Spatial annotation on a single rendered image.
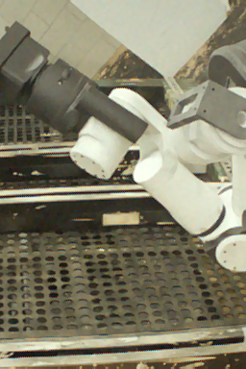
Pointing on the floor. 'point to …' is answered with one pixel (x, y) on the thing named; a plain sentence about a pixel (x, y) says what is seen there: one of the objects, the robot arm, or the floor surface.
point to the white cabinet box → (159, 27)
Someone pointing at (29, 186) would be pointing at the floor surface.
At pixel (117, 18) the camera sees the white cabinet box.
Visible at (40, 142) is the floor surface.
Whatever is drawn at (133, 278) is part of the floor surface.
